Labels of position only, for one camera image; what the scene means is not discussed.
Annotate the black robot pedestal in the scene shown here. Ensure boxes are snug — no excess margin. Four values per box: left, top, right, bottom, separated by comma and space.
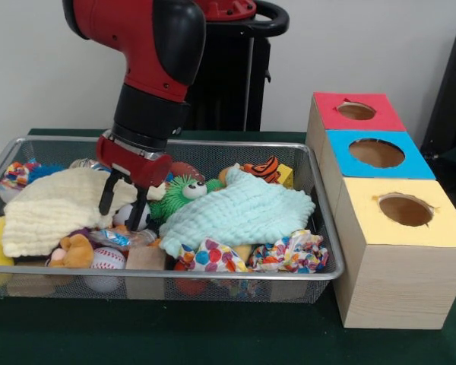
185, 0, 290, 132

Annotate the brown toy football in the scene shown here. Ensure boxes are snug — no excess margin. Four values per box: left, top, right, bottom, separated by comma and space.
170, 161, 206, 179

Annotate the silver wire mesh bin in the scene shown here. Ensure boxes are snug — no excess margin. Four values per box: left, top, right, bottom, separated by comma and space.
0, 135, 346, 304

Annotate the crumpled polka dot paper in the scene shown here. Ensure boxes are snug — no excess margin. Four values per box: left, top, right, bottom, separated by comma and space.
176, 237, 249, 273

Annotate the brown plush animal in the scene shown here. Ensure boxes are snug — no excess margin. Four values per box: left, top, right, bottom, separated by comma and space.
45, 233, 95, 269

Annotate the cream muslin cloth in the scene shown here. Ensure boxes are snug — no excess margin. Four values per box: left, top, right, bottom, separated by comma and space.
2, 167, 166, 258

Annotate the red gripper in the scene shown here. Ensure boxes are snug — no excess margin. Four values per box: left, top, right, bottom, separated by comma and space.
95, 131, 173, 232

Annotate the orange tiger plush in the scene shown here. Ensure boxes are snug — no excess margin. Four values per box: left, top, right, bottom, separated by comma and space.
242, 155, 282, 186

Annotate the plain wooden block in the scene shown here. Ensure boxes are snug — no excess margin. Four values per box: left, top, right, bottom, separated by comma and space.
125, 246, 167, 300

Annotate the crumpled confetti print paper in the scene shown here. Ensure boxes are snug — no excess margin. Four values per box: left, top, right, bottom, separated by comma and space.
247, 229, 330, 274

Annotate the crushed clear bottle blue label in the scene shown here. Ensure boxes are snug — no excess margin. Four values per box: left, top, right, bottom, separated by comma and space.
89, 227, 159, 252

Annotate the mint green muslin cloth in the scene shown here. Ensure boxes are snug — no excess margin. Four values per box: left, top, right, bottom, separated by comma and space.
158, 167, 316, 259

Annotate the yellow block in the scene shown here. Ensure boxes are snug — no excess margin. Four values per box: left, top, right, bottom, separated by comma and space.
277, 163, 294, 189

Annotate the green spiky toy with eyes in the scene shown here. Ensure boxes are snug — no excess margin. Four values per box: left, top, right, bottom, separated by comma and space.
150, 174, 225, 220

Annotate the black and white soccer ball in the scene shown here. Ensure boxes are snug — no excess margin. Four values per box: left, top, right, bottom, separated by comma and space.
112, 203, 152, 231

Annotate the black upright panel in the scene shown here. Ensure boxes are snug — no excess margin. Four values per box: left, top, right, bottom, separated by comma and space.
420, 24, 456, 160

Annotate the wooden box with three holes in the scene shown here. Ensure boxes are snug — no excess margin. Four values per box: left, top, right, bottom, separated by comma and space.
305, 90, 456, 330

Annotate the white baseball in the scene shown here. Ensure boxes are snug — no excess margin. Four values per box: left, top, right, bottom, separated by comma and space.
90, 246, 127, 270

